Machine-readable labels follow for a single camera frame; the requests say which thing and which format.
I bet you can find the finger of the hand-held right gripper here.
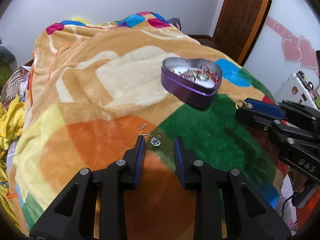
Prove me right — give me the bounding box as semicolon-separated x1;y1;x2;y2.
236;106;320;156
244;99;320;132

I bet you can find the colourful patchwork blanket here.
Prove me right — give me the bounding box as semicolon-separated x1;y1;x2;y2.
12;11;280;240

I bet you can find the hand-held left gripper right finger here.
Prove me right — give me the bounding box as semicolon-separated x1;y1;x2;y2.
174;136;292;240

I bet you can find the red and gold bracelet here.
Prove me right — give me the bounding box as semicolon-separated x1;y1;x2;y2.
199;64;220;84

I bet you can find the white suitcase with stickers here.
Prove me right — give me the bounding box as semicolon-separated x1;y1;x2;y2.
274;71;320;111

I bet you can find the striped cloth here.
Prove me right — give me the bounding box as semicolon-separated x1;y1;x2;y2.
4;66;33;103

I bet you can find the white heart-patterned wardrobe door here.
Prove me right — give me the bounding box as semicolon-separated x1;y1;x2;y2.
243;0;320;110

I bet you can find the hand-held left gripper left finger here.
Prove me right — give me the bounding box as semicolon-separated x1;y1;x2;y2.
29;136;147;240

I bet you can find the purple heart-shaped tin box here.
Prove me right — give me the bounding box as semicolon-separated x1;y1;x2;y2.
161;57;223;111

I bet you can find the brown wooden door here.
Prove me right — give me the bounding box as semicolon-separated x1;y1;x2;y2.
212;0;277;66

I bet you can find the yellow cloth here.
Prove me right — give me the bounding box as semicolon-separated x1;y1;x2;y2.
0;94;26;205

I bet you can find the silver pendant earring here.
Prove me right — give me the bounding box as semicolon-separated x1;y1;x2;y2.
138;134;162;147

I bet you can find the person's orange clothing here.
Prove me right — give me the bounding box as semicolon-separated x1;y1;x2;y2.
296;197;320;238

